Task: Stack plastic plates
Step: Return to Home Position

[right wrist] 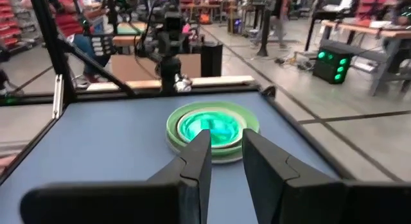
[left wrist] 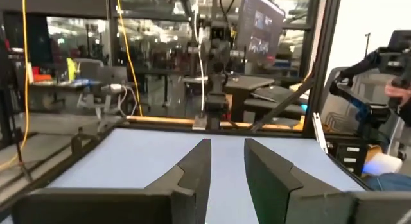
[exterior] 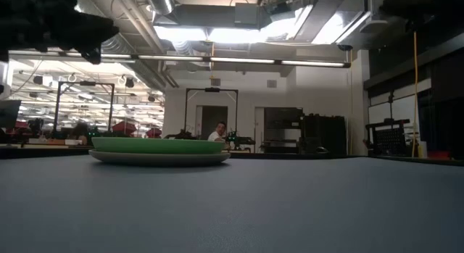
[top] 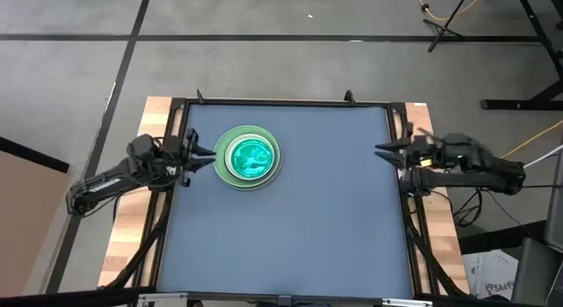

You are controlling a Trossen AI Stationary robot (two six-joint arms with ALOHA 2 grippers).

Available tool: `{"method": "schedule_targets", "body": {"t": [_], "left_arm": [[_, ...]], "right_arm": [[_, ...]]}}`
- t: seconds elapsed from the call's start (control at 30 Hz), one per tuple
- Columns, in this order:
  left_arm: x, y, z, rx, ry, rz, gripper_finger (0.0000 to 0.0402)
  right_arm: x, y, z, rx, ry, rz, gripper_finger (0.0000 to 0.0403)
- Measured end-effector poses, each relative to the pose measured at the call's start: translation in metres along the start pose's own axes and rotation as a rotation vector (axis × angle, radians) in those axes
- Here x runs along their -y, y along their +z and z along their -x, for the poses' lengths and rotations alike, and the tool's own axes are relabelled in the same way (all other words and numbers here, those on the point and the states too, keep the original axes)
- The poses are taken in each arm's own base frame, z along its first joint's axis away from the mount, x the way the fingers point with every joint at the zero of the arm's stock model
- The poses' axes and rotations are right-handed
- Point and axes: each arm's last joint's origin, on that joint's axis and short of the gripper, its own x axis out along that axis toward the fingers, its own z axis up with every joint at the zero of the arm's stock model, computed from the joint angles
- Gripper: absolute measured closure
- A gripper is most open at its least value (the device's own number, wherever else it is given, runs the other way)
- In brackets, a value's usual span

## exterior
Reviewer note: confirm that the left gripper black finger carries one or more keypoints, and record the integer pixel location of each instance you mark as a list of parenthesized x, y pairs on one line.
[(99, 28), (93, 54)]

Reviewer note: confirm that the opaque green plastic plate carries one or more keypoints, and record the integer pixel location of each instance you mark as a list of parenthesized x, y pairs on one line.
[(159, 146)]

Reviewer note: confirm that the black background robot arm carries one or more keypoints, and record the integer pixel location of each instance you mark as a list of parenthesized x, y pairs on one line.
[(239, 140)]

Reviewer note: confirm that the person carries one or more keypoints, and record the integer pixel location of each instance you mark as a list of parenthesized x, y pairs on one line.
[(216, 134), (80, 133)]

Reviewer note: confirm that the red canopy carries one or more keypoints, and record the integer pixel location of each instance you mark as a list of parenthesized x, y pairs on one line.
[(124, 129), (154, 132)]

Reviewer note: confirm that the dark computer monitor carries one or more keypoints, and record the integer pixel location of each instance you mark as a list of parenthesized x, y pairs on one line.
[(9, 113)]

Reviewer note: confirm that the black stand pole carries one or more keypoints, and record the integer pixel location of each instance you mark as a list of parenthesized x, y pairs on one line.
[(391, 108)]

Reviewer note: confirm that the grey plastic plate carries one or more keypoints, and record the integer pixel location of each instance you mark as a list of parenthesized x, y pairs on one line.
[(159, 158)]

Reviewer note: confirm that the black perforated cart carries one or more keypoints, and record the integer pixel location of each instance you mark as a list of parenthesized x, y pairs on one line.
[(389, 137)]

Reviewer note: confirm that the long ceiling tube light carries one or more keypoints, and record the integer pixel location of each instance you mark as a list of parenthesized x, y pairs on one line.
[(235, 59)]

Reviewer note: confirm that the pale yellow cylinder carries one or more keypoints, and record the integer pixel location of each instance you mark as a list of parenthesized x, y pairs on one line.
[(422, 149)]

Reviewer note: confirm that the red box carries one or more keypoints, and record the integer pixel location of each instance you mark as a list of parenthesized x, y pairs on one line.
[(438, 155)]

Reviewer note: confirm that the grey ceiling ventilation box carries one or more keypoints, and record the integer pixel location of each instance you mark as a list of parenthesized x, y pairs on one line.
[(246, 15)]

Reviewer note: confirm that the black cabinet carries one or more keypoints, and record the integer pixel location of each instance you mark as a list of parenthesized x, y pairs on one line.
[(322, 133)]

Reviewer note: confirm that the black dome object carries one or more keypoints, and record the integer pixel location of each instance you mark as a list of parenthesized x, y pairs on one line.
[(321, 150)]

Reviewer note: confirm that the dark shelving unit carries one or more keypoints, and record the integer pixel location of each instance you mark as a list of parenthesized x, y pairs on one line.
[(281, 129)]

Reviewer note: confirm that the black metal frame rig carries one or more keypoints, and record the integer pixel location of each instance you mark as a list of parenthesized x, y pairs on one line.
[(212, 90), (58, 104)]

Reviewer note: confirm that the round silver air duct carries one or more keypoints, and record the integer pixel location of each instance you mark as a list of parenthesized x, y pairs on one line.
[(161, 1)]

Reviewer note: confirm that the grey wall vent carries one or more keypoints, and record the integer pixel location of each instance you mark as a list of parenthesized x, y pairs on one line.
[(272, 83), (215, 82)]

